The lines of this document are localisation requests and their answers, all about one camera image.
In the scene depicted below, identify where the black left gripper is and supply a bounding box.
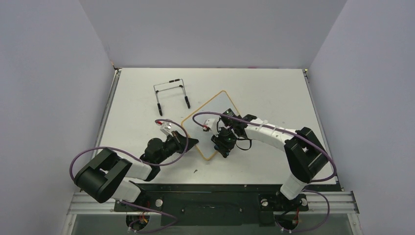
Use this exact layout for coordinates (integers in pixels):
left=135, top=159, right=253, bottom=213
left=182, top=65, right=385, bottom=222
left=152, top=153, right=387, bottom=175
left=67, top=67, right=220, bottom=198
left=156, top=131, right=199, bottom=165

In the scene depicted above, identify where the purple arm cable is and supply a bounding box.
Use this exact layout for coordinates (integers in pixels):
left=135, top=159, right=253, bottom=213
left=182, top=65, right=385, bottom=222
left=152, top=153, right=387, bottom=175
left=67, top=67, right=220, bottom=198
left=192, top=112, right=338, bottom=234
left=70, top=118, right=190, bottom=234

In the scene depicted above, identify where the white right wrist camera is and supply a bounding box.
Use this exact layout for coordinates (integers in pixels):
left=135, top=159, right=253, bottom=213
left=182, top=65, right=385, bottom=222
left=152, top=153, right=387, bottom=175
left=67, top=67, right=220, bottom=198
left=202, top=118, right=218, bottom=132

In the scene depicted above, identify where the metal wire whiteboard stand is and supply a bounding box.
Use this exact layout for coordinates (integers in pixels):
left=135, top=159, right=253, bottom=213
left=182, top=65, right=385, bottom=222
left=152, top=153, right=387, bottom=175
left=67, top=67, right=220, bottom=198
left=153, top=78, right=191, bottom=117

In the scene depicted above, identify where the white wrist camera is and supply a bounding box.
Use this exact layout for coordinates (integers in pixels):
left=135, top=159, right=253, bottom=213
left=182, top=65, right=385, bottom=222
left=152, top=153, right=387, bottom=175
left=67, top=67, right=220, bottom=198
left=202, top=118, right=218, bottom=132
left=160, top=121, right=172, bottom=136

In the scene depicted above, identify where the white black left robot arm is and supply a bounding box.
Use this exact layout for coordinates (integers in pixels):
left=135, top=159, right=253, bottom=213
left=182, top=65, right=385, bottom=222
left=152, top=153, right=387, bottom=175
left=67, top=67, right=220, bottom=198
left=70, top=131, right=199, bottom=211

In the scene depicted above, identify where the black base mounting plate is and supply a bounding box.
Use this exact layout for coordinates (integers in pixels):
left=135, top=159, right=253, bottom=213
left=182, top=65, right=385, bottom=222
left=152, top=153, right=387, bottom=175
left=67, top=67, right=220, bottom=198
left=114, top=184, right=340, bottom=229

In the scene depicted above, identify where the aluminium front frame rail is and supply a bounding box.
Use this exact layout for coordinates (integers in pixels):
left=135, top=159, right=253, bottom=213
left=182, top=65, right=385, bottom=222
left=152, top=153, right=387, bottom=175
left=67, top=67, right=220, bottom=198
left=67, top=191, right=360, bottom=215

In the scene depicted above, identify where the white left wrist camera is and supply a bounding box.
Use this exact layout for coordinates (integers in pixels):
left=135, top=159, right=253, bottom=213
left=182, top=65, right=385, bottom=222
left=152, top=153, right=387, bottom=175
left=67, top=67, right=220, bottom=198
left=160, top=121, right=172, bottom=136

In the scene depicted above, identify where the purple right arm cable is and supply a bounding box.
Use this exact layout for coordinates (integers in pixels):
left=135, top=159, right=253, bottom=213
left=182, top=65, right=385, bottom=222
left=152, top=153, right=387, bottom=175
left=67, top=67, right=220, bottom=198
left=192, top=112, right=338, bottom=234

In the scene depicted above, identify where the aluminium table edge rail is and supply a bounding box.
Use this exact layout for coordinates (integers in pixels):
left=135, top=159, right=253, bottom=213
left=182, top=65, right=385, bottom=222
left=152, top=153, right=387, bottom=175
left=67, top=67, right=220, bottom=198
left=302, top=69, right=325, bottom=137

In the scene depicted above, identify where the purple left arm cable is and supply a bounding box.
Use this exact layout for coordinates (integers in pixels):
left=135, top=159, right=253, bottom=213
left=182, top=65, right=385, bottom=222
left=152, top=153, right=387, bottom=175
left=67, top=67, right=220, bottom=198
left=70, top=118, right=190, bottom=234

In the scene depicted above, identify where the yellow framed whiteboard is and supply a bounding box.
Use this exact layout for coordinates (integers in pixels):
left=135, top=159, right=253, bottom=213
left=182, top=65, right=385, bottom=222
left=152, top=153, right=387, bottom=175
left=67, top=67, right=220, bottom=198
left=181, top=90, right=240, bottom=161

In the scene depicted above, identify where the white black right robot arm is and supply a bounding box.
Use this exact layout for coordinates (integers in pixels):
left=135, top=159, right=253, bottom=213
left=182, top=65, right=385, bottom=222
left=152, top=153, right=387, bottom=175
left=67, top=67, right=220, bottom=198
left=204, top=109, right=328, bottom=209

